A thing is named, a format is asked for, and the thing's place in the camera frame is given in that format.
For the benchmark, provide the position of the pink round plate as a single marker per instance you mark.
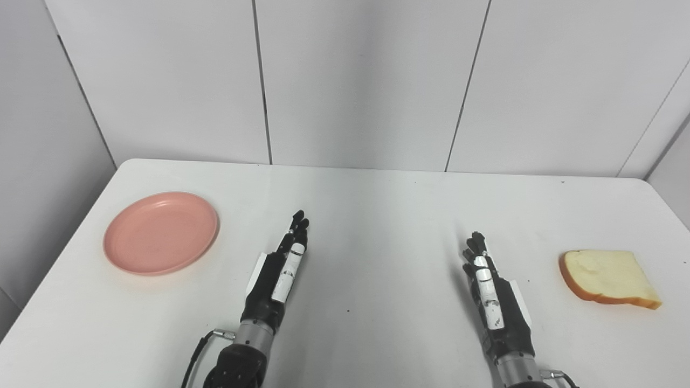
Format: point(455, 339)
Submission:
point(161, 233)

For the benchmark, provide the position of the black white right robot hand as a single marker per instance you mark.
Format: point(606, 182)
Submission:
point(498, 307)

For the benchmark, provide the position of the slice of bread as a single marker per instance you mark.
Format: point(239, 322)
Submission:
point(609, 277)

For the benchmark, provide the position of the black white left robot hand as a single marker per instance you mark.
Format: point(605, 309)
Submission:
point(269, 288)

